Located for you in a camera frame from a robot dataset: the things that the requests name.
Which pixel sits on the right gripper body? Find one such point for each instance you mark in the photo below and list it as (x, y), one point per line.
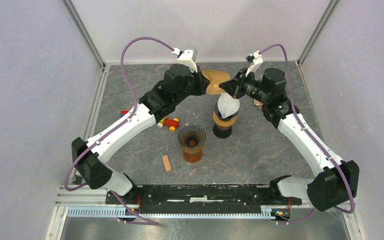
(248, 87)

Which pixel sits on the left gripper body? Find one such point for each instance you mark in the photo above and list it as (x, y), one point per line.
(197, 87)

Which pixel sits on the brown paper coffee filter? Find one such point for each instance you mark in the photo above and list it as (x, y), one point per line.
(215, 78)

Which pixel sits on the blue ribbed plastic dripper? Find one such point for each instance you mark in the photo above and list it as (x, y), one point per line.
(227, 115)

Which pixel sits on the light wooden ring holder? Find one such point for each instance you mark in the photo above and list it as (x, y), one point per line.
(223, 123)

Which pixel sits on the clear smoky ribbed dripper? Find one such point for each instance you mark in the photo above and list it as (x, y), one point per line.
(191, 135)

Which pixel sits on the orange glass carafe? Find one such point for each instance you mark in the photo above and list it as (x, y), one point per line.
(192, 157)

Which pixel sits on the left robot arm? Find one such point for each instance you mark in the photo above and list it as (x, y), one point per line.
(90, 156)

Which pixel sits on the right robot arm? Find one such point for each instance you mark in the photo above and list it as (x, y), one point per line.
(335, 180)

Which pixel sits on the orange black coffee filter box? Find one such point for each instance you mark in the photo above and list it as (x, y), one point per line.
(258, 104)

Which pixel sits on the colourful toy brick car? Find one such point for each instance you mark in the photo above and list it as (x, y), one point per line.
(171, 123)

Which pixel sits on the blue red toy brick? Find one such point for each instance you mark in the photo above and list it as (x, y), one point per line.
(124, 112)

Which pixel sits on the small wooden block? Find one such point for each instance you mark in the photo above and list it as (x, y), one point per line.
(166, 163)

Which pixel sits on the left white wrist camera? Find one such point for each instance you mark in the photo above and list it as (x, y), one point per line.
(187, 57)

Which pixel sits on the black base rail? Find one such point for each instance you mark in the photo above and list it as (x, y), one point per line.
(206, 198)

